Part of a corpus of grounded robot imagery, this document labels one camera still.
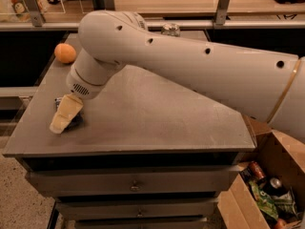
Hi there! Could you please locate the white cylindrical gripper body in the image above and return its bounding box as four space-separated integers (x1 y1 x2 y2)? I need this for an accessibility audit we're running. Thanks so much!
66 49 125 99

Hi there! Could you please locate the cream foam-padded gripper finger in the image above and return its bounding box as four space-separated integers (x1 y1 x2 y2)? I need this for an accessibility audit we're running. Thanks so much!
50 94 83 134

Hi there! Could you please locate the blue rxbar blueberry wrapper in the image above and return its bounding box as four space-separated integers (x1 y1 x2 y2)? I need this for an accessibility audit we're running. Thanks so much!
55 97 81 128

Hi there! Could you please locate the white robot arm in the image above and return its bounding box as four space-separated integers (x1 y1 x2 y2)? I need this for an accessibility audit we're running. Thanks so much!
66 10 305 140

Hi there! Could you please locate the orange fruit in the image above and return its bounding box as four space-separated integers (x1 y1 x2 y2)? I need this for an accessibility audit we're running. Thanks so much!
54 43 76 64

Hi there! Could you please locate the grey drawer cabinet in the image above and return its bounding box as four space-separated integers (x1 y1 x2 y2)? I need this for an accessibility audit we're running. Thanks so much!
2 31 257 229

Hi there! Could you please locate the silver green soda can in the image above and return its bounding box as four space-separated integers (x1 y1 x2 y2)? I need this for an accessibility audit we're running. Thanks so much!
161 23 180 37

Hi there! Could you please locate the red brown can in box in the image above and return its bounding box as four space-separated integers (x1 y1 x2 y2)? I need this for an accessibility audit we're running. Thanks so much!
249 161 266 180

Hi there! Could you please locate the cardboard box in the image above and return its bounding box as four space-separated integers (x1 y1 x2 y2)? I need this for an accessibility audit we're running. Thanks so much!
218 116 305 229

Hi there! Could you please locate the dark can in box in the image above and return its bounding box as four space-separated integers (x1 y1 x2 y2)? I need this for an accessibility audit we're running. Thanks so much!
263 177 283 196

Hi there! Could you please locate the green snack bag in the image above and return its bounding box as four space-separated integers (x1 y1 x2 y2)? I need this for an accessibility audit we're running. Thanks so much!
249 180 278 220

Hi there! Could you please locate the red apple in box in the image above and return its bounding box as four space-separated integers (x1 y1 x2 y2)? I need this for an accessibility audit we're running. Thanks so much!
274 219 287 229

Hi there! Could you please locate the metal rail with brackets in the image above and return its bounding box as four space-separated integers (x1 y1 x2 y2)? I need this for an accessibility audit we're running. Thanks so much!
0 0 305 28

